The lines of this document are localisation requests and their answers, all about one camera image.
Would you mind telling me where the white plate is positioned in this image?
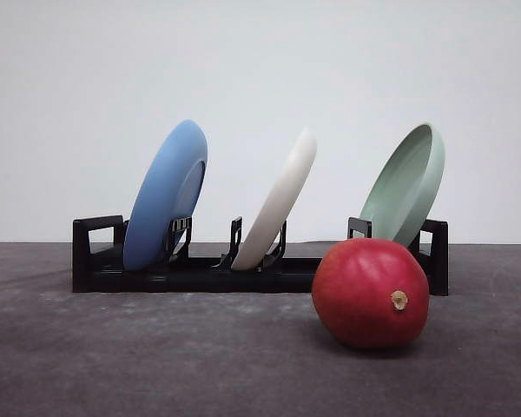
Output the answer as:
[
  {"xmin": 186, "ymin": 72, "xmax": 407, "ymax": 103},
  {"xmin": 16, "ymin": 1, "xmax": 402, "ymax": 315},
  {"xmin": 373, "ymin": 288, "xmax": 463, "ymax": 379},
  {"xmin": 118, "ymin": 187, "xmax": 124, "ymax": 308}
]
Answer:
[{"xmin": 231, "ymin": 128, "xmax": 317, "ymax": 271}]

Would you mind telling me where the red pomegranate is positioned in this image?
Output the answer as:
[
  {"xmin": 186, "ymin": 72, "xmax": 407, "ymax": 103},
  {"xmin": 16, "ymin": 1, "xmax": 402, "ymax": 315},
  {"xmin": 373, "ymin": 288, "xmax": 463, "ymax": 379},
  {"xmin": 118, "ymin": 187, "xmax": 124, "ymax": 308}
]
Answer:
[{"xmin": 312, "ymin": 237, "xmax": 430, "ymax": 350}]

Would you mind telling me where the blue plate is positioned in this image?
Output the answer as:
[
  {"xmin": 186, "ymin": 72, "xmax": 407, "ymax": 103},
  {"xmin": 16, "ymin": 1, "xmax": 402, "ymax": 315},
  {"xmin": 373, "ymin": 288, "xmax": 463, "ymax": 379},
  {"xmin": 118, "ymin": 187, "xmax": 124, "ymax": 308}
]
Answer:
[{"xmin": 123, "ymin": 120, "xmax": 208, "ymax": 272}]

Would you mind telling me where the green plate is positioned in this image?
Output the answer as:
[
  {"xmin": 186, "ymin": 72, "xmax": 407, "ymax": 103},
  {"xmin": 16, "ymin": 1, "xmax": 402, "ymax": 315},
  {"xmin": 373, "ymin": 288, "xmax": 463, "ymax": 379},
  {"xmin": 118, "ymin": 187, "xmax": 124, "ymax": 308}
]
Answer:
[{"xmin": 353, "ymin": 123, "xmax": 445, "ymax": 247}]

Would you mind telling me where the black dish rack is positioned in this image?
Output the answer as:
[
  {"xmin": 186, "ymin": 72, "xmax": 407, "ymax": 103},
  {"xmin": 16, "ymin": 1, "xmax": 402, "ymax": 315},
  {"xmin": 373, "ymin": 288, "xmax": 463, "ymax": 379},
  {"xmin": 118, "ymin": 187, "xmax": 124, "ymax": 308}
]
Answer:
[{"xmin": 73, "ymin": 215, "xmax": 449, "ymax": 296}]

